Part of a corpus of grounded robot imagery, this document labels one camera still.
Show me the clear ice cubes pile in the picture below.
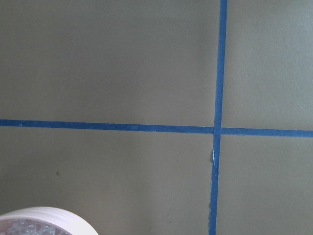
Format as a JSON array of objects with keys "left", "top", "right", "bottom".
[{"left": 0, "top": 219, "right": 68, "bottom": 235}]

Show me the blue tape line lengthwise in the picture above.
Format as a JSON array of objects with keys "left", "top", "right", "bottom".
[{"left": 208, "top": 0, "right": 228, "bottom": 235}]

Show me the pink bowl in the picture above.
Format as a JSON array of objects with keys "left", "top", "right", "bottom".
[{"left": 0, "top": 207, "right": 98, "bottom": 235}]

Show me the blue tape line crosswise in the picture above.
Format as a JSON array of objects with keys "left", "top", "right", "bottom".
[{"left": 0, "top": 119, "right": 313, "bottom": 138}]

